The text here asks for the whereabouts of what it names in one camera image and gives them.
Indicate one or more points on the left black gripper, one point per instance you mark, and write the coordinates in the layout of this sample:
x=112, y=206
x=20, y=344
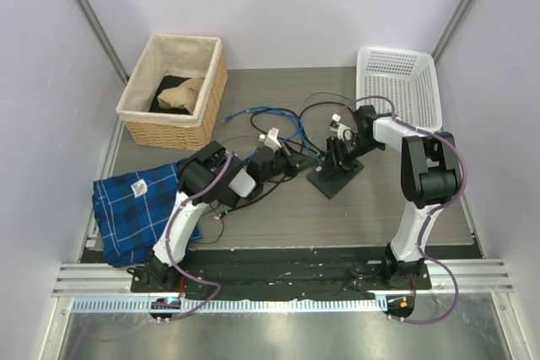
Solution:
x=293, y=161

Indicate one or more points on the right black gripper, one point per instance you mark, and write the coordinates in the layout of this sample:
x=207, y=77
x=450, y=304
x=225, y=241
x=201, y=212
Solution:
x=334, y=148

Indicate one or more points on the black network switch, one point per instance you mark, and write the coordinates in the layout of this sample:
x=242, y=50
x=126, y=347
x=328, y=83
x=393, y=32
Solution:
x=330, y=182

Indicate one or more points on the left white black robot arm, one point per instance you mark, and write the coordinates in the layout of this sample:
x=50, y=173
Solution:
x=214, y=174

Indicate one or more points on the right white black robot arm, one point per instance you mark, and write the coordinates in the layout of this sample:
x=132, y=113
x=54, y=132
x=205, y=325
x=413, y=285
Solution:
x=431, y=178

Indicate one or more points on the white plastic perforated basket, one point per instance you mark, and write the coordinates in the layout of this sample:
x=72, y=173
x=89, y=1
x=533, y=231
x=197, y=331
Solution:
x=408, y=78

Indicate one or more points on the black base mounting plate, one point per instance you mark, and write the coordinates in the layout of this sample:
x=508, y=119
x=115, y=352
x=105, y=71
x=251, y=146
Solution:
x=287, y=274

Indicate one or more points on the beige cloth in basket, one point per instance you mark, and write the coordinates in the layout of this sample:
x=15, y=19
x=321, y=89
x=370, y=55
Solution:
x=183, y=96

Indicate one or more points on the wicker basket with liner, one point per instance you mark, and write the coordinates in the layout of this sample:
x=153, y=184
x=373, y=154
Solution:
x=182, y=56

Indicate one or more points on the black cloth in basket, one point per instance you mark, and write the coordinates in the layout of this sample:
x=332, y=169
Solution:
x=167, y=82

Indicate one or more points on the blue plaid cloth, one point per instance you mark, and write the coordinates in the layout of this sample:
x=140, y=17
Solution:
x=132, y=212

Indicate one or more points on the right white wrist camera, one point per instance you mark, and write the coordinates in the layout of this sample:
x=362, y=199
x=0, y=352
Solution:
x=342, y=131

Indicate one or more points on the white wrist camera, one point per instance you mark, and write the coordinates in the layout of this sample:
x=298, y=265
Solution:
x=270, y=139
x=342, y=131

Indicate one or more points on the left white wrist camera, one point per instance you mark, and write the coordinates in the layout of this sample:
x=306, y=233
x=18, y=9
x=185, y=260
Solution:
x=270, y=139

